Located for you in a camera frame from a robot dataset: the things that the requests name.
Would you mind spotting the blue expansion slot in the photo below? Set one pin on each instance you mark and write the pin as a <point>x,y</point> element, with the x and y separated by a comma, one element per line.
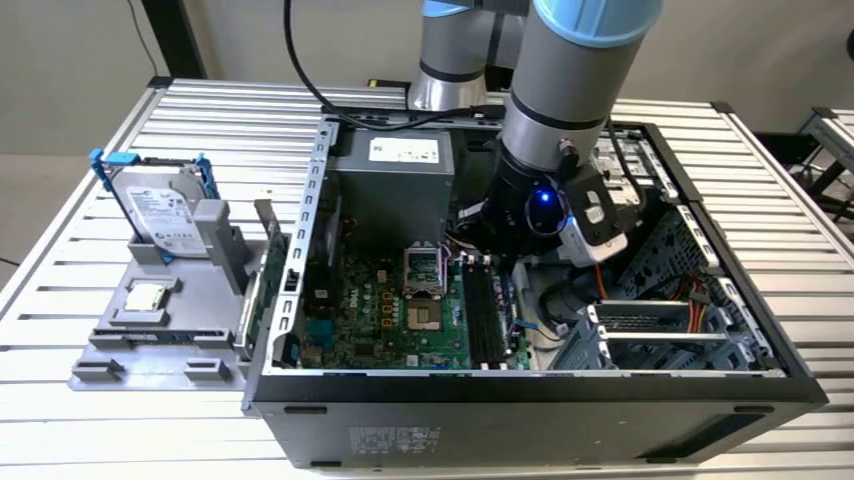
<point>320,334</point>

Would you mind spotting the hard disk in blue carrier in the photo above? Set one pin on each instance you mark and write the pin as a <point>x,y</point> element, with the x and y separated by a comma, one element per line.
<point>156,210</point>

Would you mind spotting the CPU socket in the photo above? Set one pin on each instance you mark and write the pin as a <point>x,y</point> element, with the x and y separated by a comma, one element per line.
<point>424,315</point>

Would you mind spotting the metal slat side table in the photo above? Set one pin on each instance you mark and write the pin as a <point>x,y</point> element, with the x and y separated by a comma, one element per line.
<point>836,131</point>

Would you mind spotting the grey parts rack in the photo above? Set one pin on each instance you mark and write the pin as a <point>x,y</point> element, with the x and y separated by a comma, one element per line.
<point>193,310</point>

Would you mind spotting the green graphics card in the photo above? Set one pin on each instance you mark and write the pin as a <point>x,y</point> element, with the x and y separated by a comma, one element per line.
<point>274,245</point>

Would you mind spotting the grey power supply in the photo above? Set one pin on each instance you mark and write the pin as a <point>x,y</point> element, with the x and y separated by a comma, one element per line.
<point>393,200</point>

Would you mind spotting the black open PC case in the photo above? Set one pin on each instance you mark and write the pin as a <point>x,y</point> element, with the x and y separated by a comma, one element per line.
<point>467,425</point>

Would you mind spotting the black post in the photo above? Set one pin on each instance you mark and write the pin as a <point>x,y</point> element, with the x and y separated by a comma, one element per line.
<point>176,40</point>

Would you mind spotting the black RAM slot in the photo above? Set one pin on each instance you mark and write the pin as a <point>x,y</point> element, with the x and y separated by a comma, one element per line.
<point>479,310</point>
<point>471,310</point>
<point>487,310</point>

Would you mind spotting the silver CPU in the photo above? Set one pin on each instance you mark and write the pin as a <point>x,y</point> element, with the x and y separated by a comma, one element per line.
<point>142,299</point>

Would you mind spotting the green motherboard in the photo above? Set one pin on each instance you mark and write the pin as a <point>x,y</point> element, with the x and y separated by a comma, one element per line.
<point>373,325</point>

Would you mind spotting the yellow black small clamp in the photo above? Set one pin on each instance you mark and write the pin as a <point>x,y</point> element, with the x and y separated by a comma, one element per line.
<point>376,83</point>

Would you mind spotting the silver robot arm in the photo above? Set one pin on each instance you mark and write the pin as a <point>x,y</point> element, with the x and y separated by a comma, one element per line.
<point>567,75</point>

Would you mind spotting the silver disk bay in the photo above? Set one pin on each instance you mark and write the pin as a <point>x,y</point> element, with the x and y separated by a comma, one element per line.
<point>640,320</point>

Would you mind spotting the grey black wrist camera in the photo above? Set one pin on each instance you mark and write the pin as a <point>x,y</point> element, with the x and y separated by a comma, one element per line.
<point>593,200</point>

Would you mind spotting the thin locking lever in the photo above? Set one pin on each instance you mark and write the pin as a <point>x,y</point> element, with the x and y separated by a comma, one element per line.
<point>443,275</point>

